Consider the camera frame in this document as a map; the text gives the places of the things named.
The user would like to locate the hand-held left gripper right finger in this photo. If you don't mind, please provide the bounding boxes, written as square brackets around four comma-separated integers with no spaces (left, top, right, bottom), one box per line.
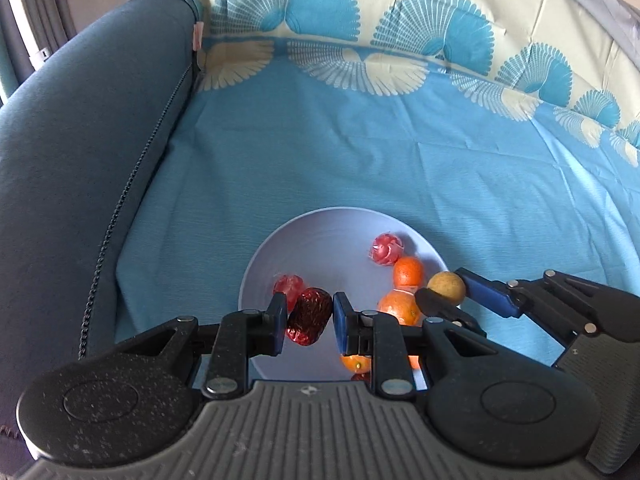
[332,291,501,396]

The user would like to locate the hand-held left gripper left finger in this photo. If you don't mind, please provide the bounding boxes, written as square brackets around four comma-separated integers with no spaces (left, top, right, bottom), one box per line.
[115,292,290,401]

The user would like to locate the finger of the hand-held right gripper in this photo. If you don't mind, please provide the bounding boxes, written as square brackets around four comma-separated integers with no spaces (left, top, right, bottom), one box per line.
[416,287,488,338]
[455,267,640,346]

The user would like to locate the round yellow fruit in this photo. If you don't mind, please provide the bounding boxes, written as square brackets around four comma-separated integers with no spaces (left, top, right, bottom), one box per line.
[426,271,467,306]

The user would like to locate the dark red date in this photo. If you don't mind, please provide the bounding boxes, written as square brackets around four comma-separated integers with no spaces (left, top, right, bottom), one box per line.
[286,287,334,347]

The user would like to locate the plastic-wrapped red fruit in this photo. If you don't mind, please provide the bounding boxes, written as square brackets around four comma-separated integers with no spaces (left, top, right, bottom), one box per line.
[273,274,307,311]
[371,232,405,266]

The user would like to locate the small orange tangerine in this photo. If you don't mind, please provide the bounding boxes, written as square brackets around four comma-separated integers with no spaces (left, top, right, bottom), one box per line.
[340,353,373,376]
[376,289,423,328]
[393,256,425,291]

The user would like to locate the light blue plate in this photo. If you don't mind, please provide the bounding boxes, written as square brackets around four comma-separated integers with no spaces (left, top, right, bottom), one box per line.
[239,207,450,391]

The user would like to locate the blue fan-patterned cloth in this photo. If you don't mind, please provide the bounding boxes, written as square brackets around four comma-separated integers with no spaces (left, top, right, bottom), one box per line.
[115,0,640,476]

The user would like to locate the blue sofa armrest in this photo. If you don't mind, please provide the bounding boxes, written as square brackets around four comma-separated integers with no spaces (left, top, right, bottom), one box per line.
[0,0,206,441]

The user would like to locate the grey curtain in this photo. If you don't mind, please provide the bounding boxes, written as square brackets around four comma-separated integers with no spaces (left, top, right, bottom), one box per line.
[0,0,76,101]

